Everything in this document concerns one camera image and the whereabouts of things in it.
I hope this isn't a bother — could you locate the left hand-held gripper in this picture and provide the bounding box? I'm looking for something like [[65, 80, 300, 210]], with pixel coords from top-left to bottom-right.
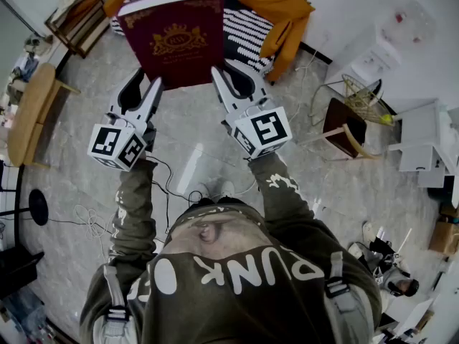
[[87, 66, 164, 173]]

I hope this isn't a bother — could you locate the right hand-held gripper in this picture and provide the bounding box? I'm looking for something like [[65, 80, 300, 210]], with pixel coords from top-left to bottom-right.
[[210, 59, 293, 161]]

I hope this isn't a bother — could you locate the maroon hardcover book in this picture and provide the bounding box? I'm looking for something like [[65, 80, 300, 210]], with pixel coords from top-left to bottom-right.
[[116, 0, 225, 91]]

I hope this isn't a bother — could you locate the person's right forearm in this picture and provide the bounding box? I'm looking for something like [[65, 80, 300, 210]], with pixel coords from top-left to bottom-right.
[[246, 151, 318, 231]]

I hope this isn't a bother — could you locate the person's left forearm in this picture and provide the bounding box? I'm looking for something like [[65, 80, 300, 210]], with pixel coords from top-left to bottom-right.
[[108, 158, 159, 264]]

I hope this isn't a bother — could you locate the wooden shelf rack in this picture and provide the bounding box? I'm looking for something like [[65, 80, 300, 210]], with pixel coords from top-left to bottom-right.
[[44, 0, 113, 59]]

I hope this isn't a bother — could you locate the person's white right shoe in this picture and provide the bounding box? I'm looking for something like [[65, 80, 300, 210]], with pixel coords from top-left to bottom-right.
[[217, 179, 237, 199]]

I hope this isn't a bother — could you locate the person's white shoe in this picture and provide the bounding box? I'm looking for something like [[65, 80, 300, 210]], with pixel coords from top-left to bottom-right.
[[193, 182, 213, 202], [217, 179, 237, 199]]

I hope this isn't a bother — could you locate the round wooden table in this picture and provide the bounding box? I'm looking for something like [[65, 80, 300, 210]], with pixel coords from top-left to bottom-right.
[[6, 62, 82, 170]]

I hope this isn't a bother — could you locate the person's white left shoe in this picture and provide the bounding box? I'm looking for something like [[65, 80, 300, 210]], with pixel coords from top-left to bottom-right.
[[193, 182, 213, 202]]

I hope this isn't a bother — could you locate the wooden stool with dark seat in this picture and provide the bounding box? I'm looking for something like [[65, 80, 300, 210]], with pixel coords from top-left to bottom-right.
[[296, 97, 382, 163]]

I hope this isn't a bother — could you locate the white cabinet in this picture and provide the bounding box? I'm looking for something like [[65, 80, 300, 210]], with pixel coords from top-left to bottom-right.
[[323, 22, 405, 97]]

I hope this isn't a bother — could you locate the black floor stand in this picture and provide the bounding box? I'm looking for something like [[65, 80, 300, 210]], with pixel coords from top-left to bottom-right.
[[0, 188, 51, 227]]

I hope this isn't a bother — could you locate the white desk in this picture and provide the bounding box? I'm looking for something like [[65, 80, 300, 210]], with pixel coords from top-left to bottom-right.
[[388, 97, 459, 190]]

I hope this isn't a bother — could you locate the black box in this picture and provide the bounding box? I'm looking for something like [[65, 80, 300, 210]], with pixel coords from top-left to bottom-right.
[[0, 248, 46, 301]]

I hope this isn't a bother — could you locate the person's olive printed sweatshirt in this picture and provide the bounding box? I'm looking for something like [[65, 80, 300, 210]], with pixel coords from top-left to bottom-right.
[[78, 196, 383, 344]]

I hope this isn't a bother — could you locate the cardboard box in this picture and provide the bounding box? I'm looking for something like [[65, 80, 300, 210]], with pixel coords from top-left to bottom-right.
[[427, 219, 459, 256]]

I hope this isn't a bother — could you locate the thin white floor cable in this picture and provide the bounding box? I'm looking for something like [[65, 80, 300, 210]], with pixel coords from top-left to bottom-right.
[[286, 47, 331, 121]]

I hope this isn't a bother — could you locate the black cable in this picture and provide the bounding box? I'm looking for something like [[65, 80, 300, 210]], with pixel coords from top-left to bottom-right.
[[144, 155, 206, 237]]

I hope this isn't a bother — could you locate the gold wire basket stand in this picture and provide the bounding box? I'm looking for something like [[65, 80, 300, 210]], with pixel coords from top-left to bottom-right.
[[309, 72, 396, 127]]

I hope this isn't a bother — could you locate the white coiled cable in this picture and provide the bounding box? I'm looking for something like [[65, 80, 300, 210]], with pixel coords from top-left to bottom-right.
[[72, 204, 116, 240]]

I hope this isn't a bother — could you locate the grey harness strap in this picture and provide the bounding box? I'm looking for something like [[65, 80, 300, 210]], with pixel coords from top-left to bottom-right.
[[101, 263, 136, 344], [323, 252, 364, 315]]

